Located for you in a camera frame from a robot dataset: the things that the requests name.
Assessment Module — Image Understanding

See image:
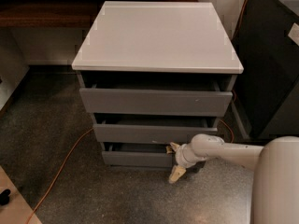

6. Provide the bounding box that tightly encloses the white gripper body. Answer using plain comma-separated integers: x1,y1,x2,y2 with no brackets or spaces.
175,144,200,168

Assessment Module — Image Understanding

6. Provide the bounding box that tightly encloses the grey bottom drawer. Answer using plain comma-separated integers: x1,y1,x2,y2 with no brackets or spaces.
102,143,176,169

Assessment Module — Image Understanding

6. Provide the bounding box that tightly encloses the grey drawer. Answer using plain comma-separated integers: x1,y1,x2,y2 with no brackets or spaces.
79,88,232,117
102,143,176,169
93,117,217,144

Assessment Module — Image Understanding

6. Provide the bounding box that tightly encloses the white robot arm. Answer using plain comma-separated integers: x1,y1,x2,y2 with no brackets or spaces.
169,134,299,224

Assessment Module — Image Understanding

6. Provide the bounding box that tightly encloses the grey middle drawer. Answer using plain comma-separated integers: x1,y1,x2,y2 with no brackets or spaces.
93,117,217,144

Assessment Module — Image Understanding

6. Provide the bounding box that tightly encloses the grey drawer cabinet white top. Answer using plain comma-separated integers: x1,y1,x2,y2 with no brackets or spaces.
71,1,244,173

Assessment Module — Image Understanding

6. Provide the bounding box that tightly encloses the grey top drawer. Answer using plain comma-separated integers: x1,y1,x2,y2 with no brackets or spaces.
79,88,232,117

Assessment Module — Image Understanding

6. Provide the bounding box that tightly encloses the light wooden board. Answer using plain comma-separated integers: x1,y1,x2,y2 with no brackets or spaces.
0,166,42,224

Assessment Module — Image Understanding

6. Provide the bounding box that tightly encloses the black knob object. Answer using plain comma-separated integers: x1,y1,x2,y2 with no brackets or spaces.
0,189,11,205

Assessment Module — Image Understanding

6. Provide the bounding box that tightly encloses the dark wooden shelf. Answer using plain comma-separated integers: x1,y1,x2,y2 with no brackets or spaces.
0,0,198,28

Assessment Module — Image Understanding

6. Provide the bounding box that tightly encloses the orange power cable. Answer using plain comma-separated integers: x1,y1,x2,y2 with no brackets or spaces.
25,0,261,224

